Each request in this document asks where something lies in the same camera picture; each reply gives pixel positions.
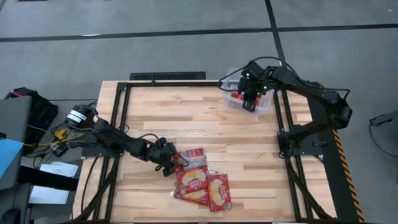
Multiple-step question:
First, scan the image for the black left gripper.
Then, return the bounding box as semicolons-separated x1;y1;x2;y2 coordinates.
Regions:
146;142;185;177

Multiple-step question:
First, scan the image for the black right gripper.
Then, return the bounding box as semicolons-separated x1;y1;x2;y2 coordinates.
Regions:
238;73;272;113

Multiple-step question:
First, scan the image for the clear plastic bin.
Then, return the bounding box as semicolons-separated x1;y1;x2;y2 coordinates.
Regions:
220;67;275;116

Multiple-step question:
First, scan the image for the white paper sheet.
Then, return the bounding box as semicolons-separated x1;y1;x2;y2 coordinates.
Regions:
28;185;70;205
39;161;79;178

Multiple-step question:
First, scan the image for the black strip with hazard stripes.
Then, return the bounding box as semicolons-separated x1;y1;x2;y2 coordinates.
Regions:
306;82;365;223

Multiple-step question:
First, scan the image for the black equipment case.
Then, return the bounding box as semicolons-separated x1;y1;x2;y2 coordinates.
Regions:
4;87;59;155

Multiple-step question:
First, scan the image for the grey stand foot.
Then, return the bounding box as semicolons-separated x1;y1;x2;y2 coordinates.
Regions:
369;109;398;127

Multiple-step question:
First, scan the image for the blue paper sheet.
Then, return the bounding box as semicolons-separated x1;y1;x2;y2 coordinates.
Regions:
0;138;25;180

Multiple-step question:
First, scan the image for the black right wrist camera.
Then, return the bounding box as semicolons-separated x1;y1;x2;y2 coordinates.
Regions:
245;60;264;78

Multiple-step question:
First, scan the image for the black aluminium table frame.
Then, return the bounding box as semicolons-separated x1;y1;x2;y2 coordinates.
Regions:
73;80;338;223

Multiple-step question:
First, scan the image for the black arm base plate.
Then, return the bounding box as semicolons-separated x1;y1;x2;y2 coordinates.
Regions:
277;130;324;157
81;145;124;157

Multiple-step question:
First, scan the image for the yellow cable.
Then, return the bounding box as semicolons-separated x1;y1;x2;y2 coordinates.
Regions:
24;129;85;147

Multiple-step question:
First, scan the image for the black floor cable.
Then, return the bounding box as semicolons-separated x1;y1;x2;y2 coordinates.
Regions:
368;123;398;158

